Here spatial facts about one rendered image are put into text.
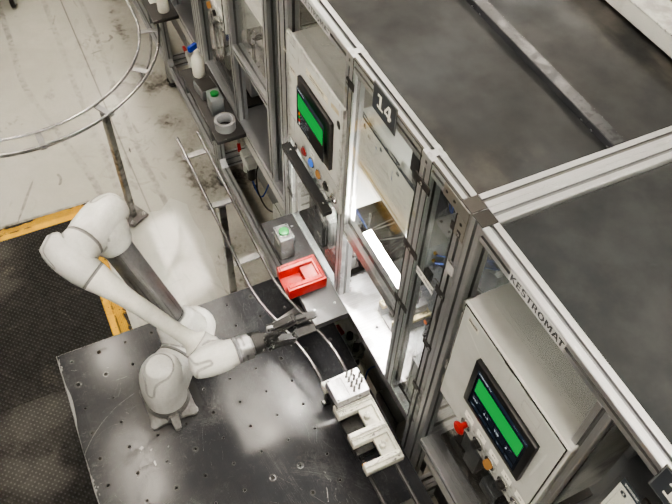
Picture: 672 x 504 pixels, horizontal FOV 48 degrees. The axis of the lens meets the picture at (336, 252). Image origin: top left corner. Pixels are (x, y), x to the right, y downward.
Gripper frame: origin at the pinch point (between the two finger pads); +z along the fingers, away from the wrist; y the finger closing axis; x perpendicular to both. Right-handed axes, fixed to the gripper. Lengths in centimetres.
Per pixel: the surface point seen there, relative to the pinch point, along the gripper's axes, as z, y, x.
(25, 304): -99, -111, 133
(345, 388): 6.1, -19.7, -18.6
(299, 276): 11.0, -20.5, 32.4
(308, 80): 20, 63, 45
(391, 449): 12, -26, -43
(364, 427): 7.9, -28.9, -30.8
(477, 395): 18, 47, -63
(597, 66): 82, 88, -9
